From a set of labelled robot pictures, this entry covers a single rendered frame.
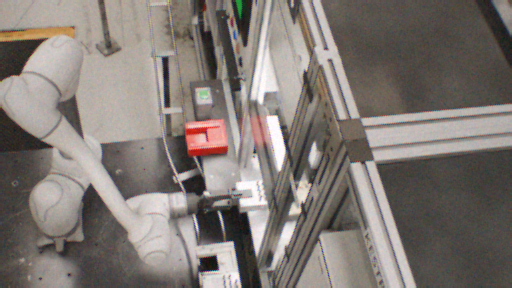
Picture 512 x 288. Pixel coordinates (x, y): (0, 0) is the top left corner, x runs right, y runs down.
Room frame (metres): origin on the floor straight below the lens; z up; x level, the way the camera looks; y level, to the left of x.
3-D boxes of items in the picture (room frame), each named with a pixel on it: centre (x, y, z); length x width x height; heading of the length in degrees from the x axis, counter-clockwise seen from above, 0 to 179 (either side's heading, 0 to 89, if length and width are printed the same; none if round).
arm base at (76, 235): (0.83, 0.71, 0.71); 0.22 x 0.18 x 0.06; 20
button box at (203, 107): (1.36, 0.24, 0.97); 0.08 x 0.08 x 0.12; 20
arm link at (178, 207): (0.86, 0.23, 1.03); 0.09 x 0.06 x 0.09; 19
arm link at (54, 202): (0.86, 0.72, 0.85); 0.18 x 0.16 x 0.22; 173
